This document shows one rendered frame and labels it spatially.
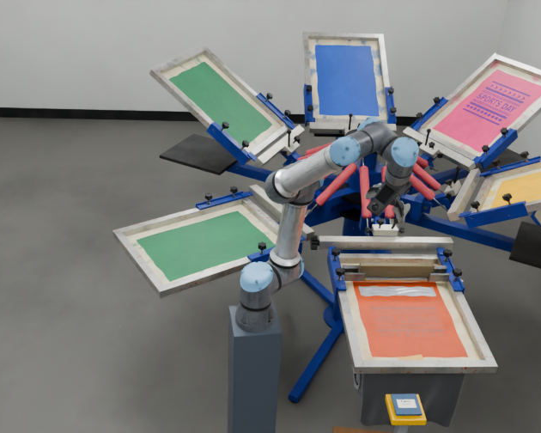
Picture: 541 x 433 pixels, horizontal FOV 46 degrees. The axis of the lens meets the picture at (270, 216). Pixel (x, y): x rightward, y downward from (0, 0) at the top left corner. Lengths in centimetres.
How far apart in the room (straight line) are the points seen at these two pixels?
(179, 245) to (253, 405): 102
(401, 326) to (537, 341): 184
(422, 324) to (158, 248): 134
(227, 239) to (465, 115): 186
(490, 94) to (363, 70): 88
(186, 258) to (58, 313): 150
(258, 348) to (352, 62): 272
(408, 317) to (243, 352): 86
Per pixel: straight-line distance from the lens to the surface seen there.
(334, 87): 452
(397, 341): 282
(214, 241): 332
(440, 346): 285
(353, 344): 272
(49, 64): 717
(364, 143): 180
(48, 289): 470
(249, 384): 257
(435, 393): 298
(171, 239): 335
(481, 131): 424
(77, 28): 698
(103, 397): 388
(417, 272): 313
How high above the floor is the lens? 281
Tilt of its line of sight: 32 degrees down
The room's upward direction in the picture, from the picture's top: 3 degrees clockwise
